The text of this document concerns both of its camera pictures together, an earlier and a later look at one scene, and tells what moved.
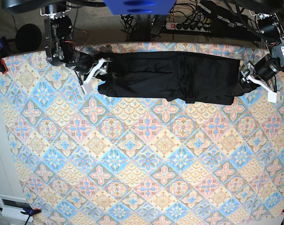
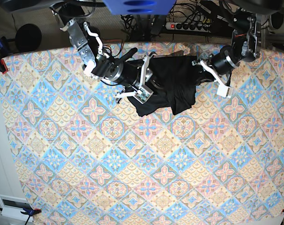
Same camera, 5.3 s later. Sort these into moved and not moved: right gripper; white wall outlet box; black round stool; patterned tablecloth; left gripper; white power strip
Moved: left gripper; right gripper
Not moved: white power strip; white wall outlet box; patterned tablecloth; black round stool
